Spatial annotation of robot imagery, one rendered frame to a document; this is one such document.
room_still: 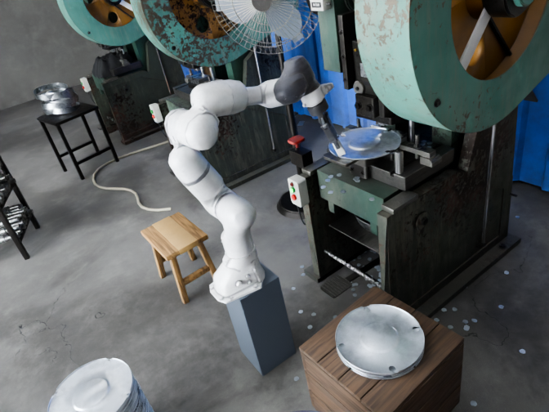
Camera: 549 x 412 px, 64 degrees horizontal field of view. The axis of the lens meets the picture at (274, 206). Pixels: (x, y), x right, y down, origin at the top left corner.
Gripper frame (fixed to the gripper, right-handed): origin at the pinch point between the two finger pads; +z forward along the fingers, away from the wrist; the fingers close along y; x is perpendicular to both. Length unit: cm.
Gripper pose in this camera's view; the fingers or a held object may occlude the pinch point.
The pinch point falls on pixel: (338, 147)
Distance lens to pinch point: 175.4
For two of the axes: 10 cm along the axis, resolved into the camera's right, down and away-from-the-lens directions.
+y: -1.2, 5.5, -8.3
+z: 4.8, 7.6, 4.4
